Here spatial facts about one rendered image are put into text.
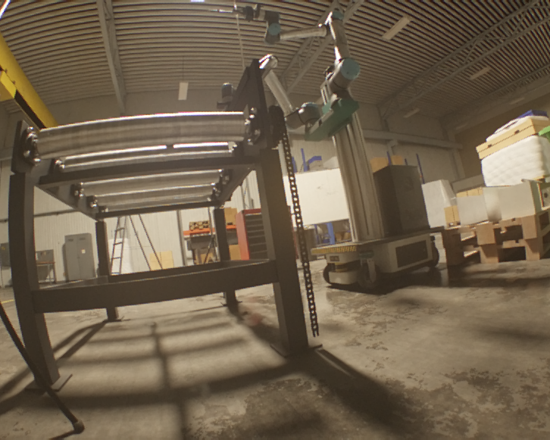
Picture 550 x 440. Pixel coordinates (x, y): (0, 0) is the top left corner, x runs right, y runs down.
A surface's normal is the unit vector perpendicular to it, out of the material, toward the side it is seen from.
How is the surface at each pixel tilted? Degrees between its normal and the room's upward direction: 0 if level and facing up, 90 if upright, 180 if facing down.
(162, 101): 90
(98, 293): 90
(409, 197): 90
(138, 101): 90
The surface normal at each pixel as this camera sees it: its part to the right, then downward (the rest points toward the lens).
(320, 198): -0.07, -0.09
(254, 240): 0.35, -0.14
